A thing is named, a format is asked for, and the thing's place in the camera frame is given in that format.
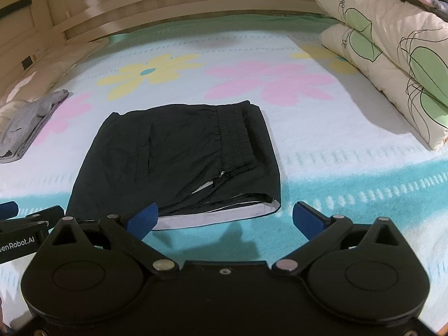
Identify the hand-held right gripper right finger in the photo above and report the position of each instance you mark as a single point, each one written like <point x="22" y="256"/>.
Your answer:
<point x="308" y="222"/>

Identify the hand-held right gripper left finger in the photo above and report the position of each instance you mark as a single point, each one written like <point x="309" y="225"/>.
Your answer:
<point x="142" y="222"/>

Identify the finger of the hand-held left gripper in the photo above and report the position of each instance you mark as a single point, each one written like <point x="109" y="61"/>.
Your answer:
<point x="7" y="210"/>
<point x="45" y="213"/>

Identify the black pants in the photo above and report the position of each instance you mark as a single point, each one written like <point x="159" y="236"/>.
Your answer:
<point x="168" y="157"/>

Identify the folded grey pants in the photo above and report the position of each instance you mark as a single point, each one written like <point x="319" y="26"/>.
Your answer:
<point x="29" y="126"/>

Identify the floral bed blanket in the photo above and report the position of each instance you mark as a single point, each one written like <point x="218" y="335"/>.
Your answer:
<point x="315" y="168"/>

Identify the beige pillow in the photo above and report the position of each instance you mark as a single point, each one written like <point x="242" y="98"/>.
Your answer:
<point x="45" y="70"/>

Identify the wooden bedside cabinet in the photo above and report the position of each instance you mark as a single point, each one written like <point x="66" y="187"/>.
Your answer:
<point x="19" y="17"/>

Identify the folded leaf print quilt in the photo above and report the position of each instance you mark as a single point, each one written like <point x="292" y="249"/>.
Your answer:
<point x="388" y="42"/>

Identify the wooden headboard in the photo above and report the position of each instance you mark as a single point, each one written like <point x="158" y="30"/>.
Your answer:
<point x="175" y="0"/>

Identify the white wall outlet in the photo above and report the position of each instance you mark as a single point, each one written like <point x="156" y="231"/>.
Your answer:
<point x="284" y="14"/>

